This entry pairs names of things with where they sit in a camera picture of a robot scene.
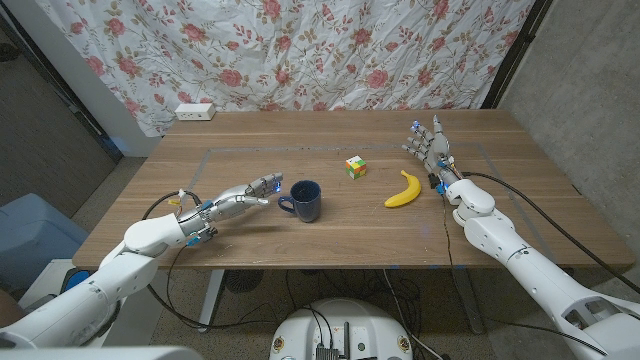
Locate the blue black foot pedal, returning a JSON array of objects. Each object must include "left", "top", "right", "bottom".
[{"left": 60, "top": 268, "right": 91, "bottom": 296}]

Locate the black backdrop stand pole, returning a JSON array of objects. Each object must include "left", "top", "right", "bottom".
[
  {"left": 0, "top": 7, "right": 125, "bottom": 164},
  {"left": 480, "top": 0, "right": 554, "bottom": 110}
]

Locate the dark blue mug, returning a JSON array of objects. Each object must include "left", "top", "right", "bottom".
[{"left": 277, "top": 179, "right": 323, "bottom": 224}]

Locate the white robot chest edge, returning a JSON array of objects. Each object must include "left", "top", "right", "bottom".
[{"left": 0, "top": 345, "right": 205, "bottom": 360}]

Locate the white table leg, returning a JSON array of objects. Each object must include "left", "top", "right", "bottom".
[{"left": 198, "top": 269, "right": 226, "bottom": 334}]

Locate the white floor board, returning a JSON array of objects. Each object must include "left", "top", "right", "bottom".
[{"left": 17, "top": 258, "right": 176, "bottom": 347}]

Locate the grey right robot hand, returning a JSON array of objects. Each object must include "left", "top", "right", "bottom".
[{"left": 401, "top": 114, "right": 464, "bottom": 189}]

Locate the yellow toy banana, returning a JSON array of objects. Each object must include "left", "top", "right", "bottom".
[{"left": 383, "top": 169, "right": 422, "bottom": 209}]

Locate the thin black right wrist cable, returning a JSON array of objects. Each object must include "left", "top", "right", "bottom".
[{"left": 441, "top": 193, "right": 457, "bottom": 271}]

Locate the Rubik's cube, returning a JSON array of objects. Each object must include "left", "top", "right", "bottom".
[{"left": 345, "top": 155, "right": 367, "bottom": 180}]

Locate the grey table leg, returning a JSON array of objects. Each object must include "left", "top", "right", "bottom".
[{"left": 452, "top": 267, "right": 486, "bottom": 335}]

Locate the floral backdrop cloth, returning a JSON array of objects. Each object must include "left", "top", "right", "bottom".
[{"left": 37, "top": 0, "right": 536, "bottom": 139}]

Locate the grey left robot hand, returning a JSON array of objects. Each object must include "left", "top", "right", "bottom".
[{"left": 177, "top": 172, "right": 285, "bottom": 239}]

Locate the person's brown leg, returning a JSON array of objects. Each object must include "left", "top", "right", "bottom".
[{"left": 0, "top": 288, "right": 25, "bottom": 329}]

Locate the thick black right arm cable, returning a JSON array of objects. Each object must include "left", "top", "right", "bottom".
[{"left": 462, "top": 171, "right": 640, "bottom": 296}]

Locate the black floor fan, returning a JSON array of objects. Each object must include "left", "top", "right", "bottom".
[{"left": 223, "top": 269, "right": 265, "bottom": 294}]

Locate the white robot torso base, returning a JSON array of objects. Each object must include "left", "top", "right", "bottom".
[{"left": 268, "top": 298, "right": 414, "bottom": 360}]

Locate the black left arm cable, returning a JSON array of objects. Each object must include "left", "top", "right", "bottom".
[{"left": 142, "top": 189, "right": 281, "bottom": 331}]

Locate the white power strip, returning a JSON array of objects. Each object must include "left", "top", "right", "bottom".
[{"left": 174, "top": 102, "right": 217, "bottom": 122}]

